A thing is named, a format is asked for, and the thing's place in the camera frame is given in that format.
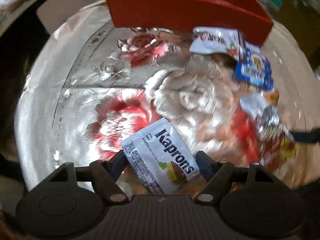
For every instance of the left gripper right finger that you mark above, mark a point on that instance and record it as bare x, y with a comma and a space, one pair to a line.
218, 178

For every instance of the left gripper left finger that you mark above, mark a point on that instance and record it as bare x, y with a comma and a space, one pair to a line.
105, 175

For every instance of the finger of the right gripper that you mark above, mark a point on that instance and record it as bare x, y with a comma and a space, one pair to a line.
308, 137

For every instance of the white Kaprons wafer pack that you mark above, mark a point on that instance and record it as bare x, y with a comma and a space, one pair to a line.
160, 158

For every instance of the white hawthorn snack pack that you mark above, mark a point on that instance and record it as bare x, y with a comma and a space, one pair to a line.
213, 40

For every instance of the silver red nut pack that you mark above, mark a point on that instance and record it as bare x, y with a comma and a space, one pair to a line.
275, 144

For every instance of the blue coconut snack pack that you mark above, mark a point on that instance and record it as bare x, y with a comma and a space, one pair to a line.
255, 68

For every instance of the red cardboard box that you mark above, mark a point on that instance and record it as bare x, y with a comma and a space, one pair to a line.
247, 16

